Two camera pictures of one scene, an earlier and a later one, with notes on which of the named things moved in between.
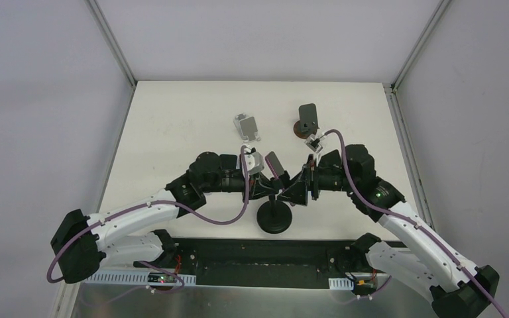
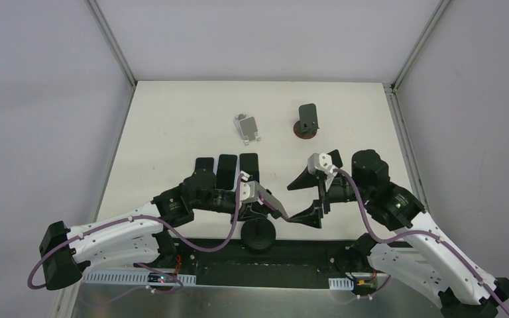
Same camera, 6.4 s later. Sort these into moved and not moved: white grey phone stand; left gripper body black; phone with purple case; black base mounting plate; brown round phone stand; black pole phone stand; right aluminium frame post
Moved: left gripper body black; phone with purple case; black pole phone stand
Not moved: right aluminium frame post; white grey phone stand; brown round phone stand; black base mounting plate
